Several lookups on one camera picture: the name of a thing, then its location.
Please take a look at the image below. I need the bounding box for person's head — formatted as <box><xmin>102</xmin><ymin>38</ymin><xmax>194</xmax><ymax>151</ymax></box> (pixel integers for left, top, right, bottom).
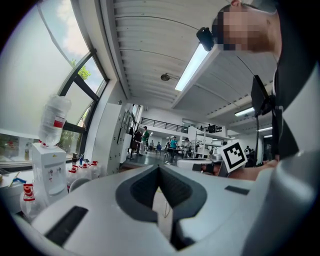
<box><xmin>211</xmin><ymin>0</ymin><xmax>284</xmax><ymax>55</ymax></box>

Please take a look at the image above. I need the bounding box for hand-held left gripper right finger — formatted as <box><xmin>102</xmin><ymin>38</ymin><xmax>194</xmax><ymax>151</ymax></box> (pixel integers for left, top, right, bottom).
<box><xmin>159</xmin><ymin>164</ymin><xmax>262</xmax><ymax>256</ymax></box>

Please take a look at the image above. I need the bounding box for grey armchair with cushion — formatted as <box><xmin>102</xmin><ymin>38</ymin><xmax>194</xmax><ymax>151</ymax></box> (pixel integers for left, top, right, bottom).
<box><xmin>68</xmin><ymin>177</ymin><xmax>91</xmax><ymax>194</ymax></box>

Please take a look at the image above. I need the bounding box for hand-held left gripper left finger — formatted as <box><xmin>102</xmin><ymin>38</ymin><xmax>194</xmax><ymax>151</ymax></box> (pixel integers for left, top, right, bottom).
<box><xmin>14</xmin><ymin>164</ymin><xmax>177</xmax><ymax>256</ymax></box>

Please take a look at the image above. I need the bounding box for white locker cabinet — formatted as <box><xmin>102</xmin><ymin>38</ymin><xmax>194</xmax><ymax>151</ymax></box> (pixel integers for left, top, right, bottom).
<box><xmin>94</xmin><ymin>101</ymin><xmax>134</xmax><ymax>176</ymax></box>

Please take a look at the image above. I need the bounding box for black metal railing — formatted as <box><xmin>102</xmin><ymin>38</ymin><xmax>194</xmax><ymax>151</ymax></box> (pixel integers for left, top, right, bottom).
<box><xmin>139</xmin><ymin>116</ymin><xmax>189</xmax><ymax>134</ymax></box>

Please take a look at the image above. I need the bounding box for person's black shirt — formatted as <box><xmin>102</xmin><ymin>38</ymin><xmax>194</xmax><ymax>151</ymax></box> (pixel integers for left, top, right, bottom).
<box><xmin>271</xmin><ymin>0</ymin><xmax>320</xmax><ymax>161</ymax></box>

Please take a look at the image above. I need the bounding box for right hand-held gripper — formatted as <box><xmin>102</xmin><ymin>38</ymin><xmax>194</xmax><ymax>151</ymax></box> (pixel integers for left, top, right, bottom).
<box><xmin>176</xmin><ymin>140</ymin><xmax>249</xmax><ymax>178</ymax></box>

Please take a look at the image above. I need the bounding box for round ceiling sensor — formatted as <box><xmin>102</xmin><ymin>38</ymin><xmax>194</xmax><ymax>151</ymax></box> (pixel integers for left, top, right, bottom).
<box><xmin>160</xmin><ymin>72</ymin><xmax>181</xmax><ymax>82</ymax></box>

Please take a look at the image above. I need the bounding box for person's right forearm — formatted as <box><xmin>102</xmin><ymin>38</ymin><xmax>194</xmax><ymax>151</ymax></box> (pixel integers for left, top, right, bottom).
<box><xmin>226</xmin><ymin>158</ymin><xmax>280</xmax><ymax>182</ymax></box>

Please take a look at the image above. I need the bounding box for white water dispenser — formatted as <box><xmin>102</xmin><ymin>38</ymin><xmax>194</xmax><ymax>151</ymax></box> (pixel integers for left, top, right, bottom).
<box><xmin>31</xmin><ymin>141</ymin><xmax>69</xmax><ymax>206</ymax></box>

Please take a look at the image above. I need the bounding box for white shelf rack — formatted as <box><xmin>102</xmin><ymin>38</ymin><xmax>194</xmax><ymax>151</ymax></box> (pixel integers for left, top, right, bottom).
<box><xmin>194</xmin><ymin>125</ymin><xmax>226</xmax><ymax>160</ymax></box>

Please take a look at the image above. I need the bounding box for black head camera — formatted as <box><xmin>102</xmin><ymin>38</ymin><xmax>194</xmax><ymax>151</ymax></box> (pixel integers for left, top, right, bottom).
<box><xmin>195</xmin><ymin>26</ymin><xmax>216</xmax><ymax>52</ymax></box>

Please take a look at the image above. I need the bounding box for large clear water bottle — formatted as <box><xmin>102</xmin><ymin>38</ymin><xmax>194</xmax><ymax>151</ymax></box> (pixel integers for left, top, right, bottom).
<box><xmin>78</xmin><ymin>163</ymin><xmax>92</xmax><ymax>180</ymax></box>
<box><xmin>89</xmin><ymin>160</ymin><xmax>102</xmax><ymax>180</ymax></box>
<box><xmin>66</xmin><ymin>166</ymin><xmax>80</xmax><ymax>187</ymax></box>
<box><xmin>19</xmin><ymin>183</ymin><xmax>49</xmax><ymax>221</ymax></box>
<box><xmin>38</xmin><ymin>94</ymin><xmax>73</xmax><ymax>147</ymax></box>

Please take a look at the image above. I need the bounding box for black window frame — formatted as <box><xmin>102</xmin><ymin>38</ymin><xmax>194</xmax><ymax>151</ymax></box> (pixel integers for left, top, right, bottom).
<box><xmin>58</xmin><ymin>48</ymin><xmax>111</xmax><ymax>134</ymax></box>

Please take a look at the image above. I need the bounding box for black chest pack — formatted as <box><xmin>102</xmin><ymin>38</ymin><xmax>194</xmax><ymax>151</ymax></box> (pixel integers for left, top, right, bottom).
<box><xmin>250</xmin><ymin>74</ymin><xmax>276</xmax><ymax>119</ymax></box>

